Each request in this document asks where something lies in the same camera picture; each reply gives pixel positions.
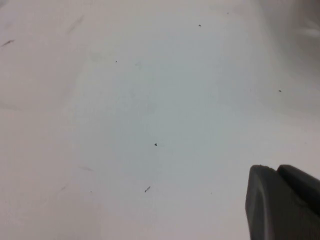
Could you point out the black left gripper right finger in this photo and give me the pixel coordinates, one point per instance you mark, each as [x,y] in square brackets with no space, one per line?
[302,187]

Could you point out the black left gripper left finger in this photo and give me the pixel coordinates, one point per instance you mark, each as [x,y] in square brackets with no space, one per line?
[270,212]

